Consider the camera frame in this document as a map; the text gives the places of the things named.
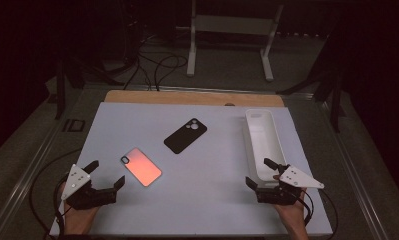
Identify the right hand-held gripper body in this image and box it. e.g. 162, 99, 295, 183
255, 163, 325, 207

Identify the black floor cable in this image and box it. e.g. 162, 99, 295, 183
122, 33, 155, 92
152, 53, 189, 92

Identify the white metal stand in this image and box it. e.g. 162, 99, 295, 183
186, 0, 285, 82

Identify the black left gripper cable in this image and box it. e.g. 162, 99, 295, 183
28, 148, 83, 240

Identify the metal floor rail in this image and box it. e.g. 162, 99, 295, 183
318, 98, 390, 240
83, 83, 316, 101
0, 96, 88, 240

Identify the iridescent phone case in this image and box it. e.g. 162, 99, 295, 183
120, 147, 163, 188

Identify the wooden board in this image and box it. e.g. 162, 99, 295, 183
104, 89, 285, 108

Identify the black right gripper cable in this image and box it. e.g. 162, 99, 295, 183
300, 189, 339, 236

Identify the black metal stand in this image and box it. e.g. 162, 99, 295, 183
280, 66, 347, 133
55, 56, 125, 120

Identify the black phone case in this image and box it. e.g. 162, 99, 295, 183
163, 117, 208, 155

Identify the person's left hand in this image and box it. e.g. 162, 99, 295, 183
62, 199, 100, 236

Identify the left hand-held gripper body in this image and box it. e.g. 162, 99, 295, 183
60, 163, 118, 211

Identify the long white plastic bin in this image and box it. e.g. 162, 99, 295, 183
245, 108, 288, 183

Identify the person's right hand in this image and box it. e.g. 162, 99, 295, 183
273, 188, 310, 232

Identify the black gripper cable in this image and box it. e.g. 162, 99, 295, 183
300, 189, 339, 236
28, 148, 83, 240

